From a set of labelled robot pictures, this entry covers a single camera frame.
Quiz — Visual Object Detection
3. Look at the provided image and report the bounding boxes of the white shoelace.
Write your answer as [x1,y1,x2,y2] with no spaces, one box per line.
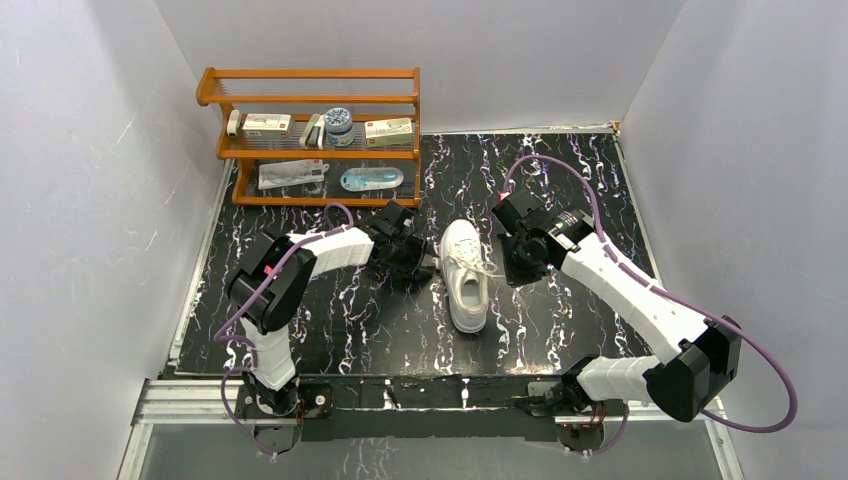
[434,248,504,279]

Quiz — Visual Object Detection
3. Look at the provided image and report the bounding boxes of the white sneaker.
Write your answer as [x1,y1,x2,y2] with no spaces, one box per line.
[438,219,489,334]

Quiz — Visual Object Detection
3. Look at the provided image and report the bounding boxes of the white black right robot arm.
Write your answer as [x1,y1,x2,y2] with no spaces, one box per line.
[492,191,741,422]

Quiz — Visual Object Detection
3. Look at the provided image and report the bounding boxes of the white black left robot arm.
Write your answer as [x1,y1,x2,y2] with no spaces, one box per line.
[214,201,435,416]

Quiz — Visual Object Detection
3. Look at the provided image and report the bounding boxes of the blue packaged toothbrush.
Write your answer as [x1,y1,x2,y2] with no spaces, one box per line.
[340,167,404,193]

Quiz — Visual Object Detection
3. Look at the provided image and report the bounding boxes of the white green box right shelf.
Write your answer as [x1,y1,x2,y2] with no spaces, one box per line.
[364,117,415,148]

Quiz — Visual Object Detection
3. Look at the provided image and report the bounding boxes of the blue white round jar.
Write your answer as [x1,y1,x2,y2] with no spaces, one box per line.
[324,107,355,147]

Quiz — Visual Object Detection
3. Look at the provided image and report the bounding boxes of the orange wooden shelf rack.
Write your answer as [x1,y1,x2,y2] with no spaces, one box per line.
[195,67,423,208]

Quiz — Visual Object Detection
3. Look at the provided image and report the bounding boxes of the white packaged item lower shelf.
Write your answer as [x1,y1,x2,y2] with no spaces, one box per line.
[257,159,329,190]

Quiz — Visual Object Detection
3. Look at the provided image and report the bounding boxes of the white box left shelf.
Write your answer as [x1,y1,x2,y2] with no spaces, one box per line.
[241,113,296,140]

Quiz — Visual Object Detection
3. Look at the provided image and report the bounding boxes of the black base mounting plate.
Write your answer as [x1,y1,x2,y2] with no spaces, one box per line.
[229,374,624,453]

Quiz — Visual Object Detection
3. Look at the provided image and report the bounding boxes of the white handle tool left shelf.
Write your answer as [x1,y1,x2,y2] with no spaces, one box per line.
[225,109,242,138]

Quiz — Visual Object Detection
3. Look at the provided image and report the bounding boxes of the aluminium rail frame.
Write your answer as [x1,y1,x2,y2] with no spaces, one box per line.
[132,378,729,427]

